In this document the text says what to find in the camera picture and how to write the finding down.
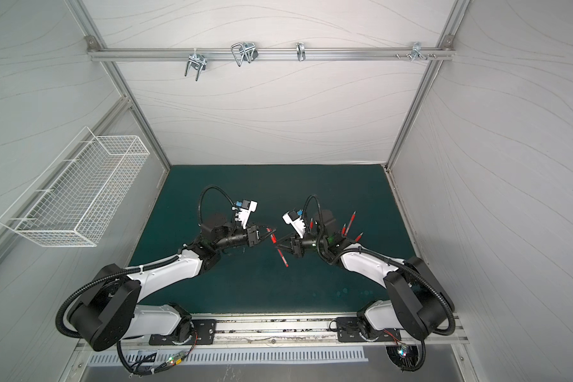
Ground red pen cap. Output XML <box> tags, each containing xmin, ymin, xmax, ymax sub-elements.
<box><xmin>277</xmin><ymin>248</ymin><xmax>289</xmax><ymax>267</ymax></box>

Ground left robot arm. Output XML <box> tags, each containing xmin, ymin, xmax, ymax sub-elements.
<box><xmin>55</xmin><ymin>214</ymin><xmax>275</xmax><ymax>352</ymax></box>

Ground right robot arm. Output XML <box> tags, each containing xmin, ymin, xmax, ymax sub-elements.
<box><xmin>273</xmin><ymin>210</ymin><xmax>456</xmax><ymax>342</ymax></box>

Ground green table mat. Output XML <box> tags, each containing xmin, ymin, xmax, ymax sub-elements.
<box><xmin>131</xmin><ymin>165</ymin><xmax>415</xmax><ymax>314</ymax></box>

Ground metal u-bolt clamp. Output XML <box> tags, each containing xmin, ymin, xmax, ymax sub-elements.
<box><xmin>185</xmin><ymin>51</ymin><xmax>207</xmax><ymax>81</ymax></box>
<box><xmin>231</xmin><ymin>41</ymin><xmax>259</xmax><ymax>67</ymax></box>

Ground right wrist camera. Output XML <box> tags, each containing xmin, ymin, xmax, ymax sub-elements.
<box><xmin>283</xmin><ymin>209</ymin><xmax>306</xmax><ymax>239</ymax></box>

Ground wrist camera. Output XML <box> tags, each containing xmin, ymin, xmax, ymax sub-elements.
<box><xmin>232</xmin><ymin>200</ymin><xmax>258</xmax><ymax>229</ymax></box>
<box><xmin>283</xmin><ymin>209</ymin><xmax>306</xmax><ymax>239</ymax></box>

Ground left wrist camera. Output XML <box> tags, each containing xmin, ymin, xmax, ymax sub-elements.
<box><xmin>232</xmin><ymin>200</ymin><xmax>258</xmax><ymax>229</ymax></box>

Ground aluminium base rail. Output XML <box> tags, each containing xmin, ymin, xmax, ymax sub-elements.
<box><xmin>75</xmin><ymin>312</ymin><xmax>469</xmax><ymax>352</ymax></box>

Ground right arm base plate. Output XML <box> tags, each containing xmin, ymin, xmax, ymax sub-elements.
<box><xmin>329</xmin><ymin>317</ymin><xmax>402</xmax><ymax>343</ymax></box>

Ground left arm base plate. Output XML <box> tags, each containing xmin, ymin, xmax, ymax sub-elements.
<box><xmin>149</xmin><ymin>319</ymin><xmax>217</xmax><ymax>346</ymax></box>

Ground left cable bundle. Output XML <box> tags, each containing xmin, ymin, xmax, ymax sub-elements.
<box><xmin>116</xmin><ymin>329</ymin><xmax>202</xmax><ymax>377</ymax></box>

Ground cable bundle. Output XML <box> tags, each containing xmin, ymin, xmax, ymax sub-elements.
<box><xmin>116</xmin><ymin>329</ymin><xmax>202</xmax><ymax>377</ymax></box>
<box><xmin>385</xmin><ymin>338</ymin><xmax>428</xmax><ymax>372</ymax></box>

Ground right cable bundle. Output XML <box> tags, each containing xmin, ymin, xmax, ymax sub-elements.
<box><xmin>385</xmin><ymin>338</ymin><xmax>428</xmax><ymax>372</ymax></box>

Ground aluminium cross rail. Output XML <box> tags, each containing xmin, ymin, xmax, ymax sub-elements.
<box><xmin>88</xmin><ymin>46</ymin><xmax>456</xmax><ymax>62</ymax></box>

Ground white wire basket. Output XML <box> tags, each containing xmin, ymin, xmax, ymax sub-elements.
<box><xmin>0</xmin><ymin>127</ymin><xmax>150</xmax><ymax>248</ymax></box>

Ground white slotted cable duct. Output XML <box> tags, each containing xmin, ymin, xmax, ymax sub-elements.
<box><xmin>88</xmin><ymin>346</ymin><xmax>369</xmax><ymax>368</ymax></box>

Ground metal bracket clamp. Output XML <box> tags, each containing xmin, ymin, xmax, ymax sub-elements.
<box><xmin>295</xmin><ymin>42</ymin><xmax>306</xmax><ymax>62</ymax></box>

